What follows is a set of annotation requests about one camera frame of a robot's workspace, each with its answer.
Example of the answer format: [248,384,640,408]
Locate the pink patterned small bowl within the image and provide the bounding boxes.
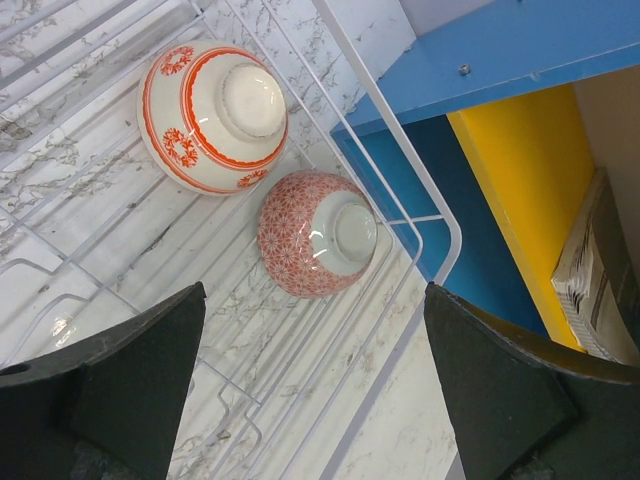
[257,170,377,299]

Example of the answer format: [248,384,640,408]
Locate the orange and white bowl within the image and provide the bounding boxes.
[137,40,288,196]

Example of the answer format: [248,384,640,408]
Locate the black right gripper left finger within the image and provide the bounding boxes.
[1,282,206,479]

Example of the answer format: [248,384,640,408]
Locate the spiral bound notebook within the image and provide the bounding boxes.
[551,168,639,366]

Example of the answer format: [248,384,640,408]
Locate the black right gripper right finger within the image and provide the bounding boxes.
[424,283,639,479]

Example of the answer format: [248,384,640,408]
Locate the blue shelf unit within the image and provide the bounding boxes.
[332,1,639,347]

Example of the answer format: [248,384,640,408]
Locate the white wire dish rack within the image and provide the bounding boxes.
[1,1,456,479]

